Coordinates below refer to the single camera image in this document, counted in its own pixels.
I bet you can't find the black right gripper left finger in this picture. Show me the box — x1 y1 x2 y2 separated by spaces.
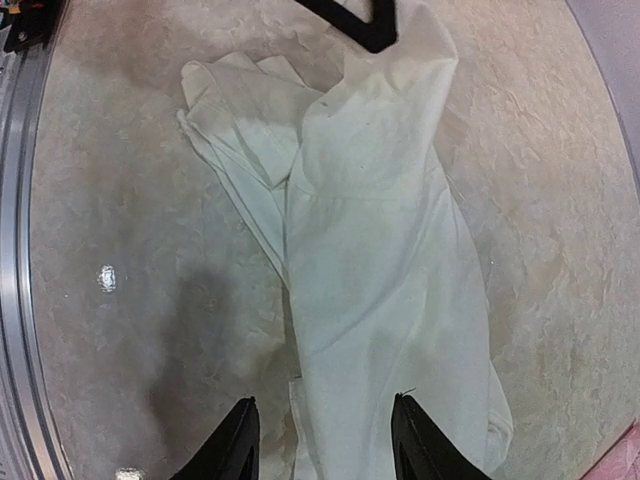
172 397 260 480

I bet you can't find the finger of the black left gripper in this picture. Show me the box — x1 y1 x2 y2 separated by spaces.
296 0 398 54

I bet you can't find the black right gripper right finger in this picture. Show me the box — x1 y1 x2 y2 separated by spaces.
391 393 489 480

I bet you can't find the white t-shirt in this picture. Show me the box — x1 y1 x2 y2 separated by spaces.
178 1 513 479

